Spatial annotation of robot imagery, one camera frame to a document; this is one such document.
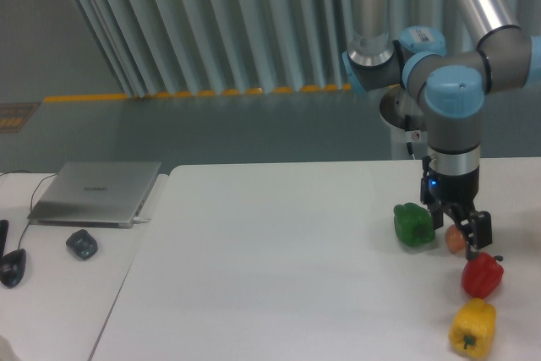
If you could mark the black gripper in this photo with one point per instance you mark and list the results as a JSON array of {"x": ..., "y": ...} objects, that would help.
[{"x": 454, "y": 195}]

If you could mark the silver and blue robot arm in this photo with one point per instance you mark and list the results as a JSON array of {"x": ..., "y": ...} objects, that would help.
[{"x": 449, "y": 92}]

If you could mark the green bell pepper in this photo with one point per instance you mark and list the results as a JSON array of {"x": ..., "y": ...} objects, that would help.
[{"x": 413, "y": 225}]

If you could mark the yellow bell pepper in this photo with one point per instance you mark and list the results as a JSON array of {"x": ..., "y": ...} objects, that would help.
[{"x": 473, "y": 329}]

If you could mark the black computer mouse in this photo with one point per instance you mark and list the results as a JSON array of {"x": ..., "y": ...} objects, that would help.
[{"x": 13, "y": 268}]

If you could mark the black cylindrical object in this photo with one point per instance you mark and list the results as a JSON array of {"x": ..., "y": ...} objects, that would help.
[{"x": 4, "y": 227}]

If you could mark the brown egg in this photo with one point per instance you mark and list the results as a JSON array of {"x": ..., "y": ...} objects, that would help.
[{"x": 454, "y": 239}]

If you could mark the red bell pepper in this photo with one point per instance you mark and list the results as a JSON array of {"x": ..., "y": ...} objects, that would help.
[{"x": 482, "y": 275}]

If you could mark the silver closed laptop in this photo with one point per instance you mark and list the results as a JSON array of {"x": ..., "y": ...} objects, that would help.
[{"x": 96, "y": 194}]

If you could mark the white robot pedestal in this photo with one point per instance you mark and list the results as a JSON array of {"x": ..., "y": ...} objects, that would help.
[{"x": 401, "y": 114}]

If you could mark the white side table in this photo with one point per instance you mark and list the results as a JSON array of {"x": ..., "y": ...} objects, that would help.
[{"x": 61, "y": 306}]

